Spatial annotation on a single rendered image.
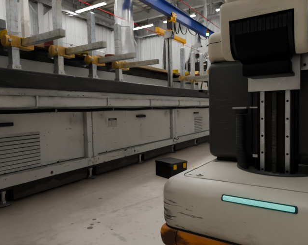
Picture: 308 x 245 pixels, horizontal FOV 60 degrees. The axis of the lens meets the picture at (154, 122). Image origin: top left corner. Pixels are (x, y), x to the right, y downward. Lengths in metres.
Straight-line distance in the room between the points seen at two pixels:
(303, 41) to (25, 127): 1.44
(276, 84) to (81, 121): 1.38
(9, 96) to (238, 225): 1.11
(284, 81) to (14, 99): 1.15
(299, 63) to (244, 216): 0.50
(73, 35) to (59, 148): 9.77
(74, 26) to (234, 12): 10.92
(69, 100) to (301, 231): 1.28
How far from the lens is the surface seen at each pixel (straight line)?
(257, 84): 0.98
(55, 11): 1.62
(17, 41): 1.43
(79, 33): 11.73
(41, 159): 1.78
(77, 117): 1.93
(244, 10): 0.82
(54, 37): 1.24
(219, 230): 0.84
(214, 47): 1.14
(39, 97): 1.49
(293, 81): 0.96
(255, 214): 0.79
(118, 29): 1.96
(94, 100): 1.74
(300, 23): 0.79
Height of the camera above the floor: 0.51
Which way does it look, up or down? 3 degrees down
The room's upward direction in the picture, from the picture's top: 1 degrees counter-clockwise
